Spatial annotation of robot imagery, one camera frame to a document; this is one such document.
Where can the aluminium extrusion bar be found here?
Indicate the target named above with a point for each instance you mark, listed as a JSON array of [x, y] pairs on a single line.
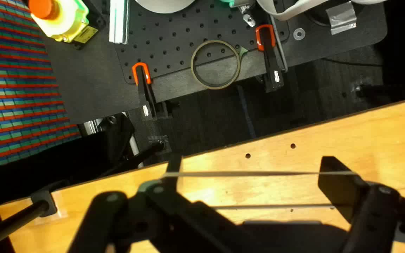
[[118, 23]]

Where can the black rod with bracket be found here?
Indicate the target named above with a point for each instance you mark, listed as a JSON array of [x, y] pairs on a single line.
[[10, 225]]

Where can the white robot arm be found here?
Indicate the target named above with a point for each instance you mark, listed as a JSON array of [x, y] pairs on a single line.
[[165, 6]]

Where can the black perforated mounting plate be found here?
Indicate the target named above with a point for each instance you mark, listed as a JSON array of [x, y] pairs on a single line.
[[175, 43]]

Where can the grey tape piece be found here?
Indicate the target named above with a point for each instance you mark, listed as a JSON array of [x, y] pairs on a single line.
[[342, 19]]

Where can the striped multicolour mat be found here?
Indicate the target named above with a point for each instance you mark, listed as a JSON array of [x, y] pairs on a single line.
[[10, 93]]

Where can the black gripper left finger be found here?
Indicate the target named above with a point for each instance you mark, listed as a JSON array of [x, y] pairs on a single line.
[[165, 215]]

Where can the black metal stand frame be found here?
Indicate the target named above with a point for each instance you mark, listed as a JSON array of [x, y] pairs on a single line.
[[118, 135]]

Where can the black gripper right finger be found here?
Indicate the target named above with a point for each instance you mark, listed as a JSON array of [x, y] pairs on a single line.
[[372, 211]]

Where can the orange yellow emergency stop button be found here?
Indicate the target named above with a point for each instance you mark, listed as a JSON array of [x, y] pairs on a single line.
[[59, 23]]

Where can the small metal washer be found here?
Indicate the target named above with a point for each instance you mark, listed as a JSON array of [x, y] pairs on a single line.
[[296, 34]]

